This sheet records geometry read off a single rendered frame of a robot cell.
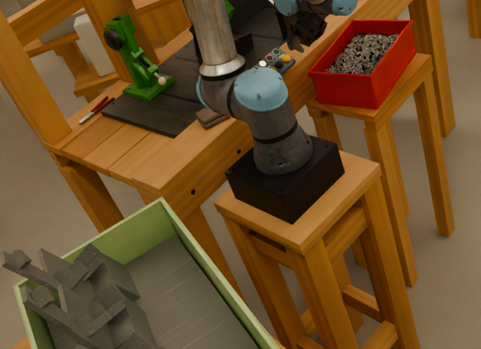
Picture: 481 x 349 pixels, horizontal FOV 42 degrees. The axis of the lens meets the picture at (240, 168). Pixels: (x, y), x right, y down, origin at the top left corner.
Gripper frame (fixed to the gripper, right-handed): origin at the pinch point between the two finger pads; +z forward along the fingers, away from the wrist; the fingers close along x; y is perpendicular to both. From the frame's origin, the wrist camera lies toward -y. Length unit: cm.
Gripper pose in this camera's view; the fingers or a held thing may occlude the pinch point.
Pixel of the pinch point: (290, 45)
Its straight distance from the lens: 199.1
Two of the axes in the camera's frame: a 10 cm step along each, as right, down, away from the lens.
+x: 6.4, -6.2, 4.5
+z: -1.5, 4.8, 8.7
